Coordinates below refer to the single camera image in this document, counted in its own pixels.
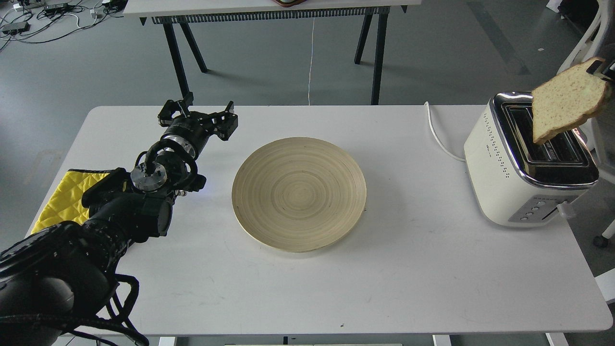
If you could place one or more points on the yellow quilted cloth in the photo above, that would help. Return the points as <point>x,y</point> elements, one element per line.
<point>79,195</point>

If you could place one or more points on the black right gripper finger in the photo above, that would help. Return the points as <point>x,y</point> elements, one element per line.
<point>605,70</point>

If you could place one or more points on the slice of brown bread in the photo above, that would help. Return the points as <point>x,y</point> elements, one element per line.
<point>571,98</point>

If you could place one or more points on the white background table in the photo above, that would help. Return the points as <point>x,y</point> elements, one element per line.
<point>182,13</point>

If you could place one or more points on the round wooden plate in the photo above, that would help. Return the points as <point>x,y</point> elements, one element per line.
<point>299,194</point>

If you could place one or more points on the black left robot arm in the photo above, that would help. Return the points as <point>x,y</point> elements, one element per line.
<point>64,276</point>

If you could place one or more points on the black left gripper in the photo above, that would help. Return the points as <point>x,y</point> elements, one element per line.
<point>191,130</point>

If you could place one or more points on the cream white toaster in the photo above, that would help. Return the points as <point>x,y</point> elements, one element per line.
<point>516,182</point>

